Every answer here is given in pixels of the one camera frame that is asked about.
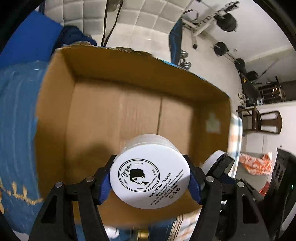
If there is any checkered plaid blanket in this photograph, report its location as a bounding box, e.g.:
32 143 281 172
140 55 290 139
167 113 243 240

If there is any white purifying cream jar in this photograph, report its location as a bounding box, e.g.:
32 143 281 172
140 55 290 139
109 134 191 209

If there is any black-lid round jar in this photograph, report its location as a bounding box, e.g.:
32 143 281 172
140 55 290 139
201 150 226 174

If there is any orange patterned cloth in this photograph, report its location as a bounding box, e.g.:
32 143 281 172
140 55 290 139
239 152 273 176

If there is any blue weight bench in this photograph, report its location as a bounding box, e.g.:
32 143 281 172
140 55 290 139
169 19 183 65

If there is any chrome dumbbell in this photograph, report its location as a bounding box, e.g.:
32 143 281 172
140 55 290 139
179 50 192 70

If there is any white barbell rack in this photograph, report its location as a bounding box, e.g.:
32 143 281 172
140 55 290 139
181 1 240 50

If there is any dark wooden chair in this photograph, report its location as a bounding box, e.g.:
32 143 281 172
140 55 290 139
236 106 283 135

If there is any brown cardboard box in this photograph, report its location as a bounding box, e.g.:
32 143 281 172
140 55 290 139
33 44 232 227

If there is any floor barbell with plates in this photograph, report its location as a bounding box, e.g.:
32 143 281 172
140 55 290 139
213 42 245 70

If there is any blue mat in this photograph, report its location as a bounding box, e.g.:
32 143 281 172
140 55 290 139
1 11 63 68

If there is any blue striped bedspread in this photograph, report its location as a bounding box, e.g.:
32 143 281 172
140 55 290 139
1 61 48 234

